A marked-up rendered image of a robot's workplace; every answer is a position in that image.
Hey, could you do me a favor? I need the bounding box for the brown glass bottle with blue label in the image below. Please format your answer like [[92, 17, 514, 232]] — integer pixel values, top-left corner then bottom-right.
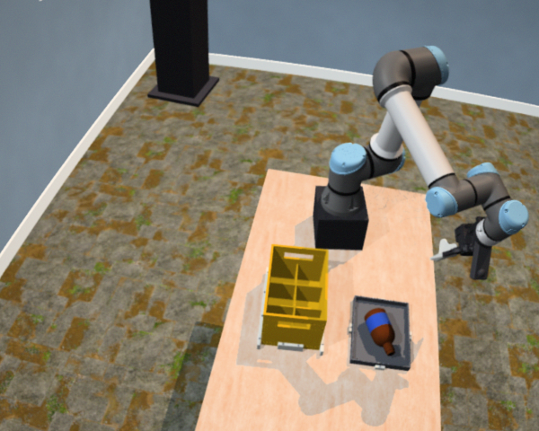
[[364, 308, 395, 353]]

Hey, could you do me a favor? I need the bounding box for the yellow divided crate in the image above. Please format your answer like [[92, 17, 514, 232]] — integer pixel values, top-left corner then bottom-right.
[[261, 251, 328, 350]]

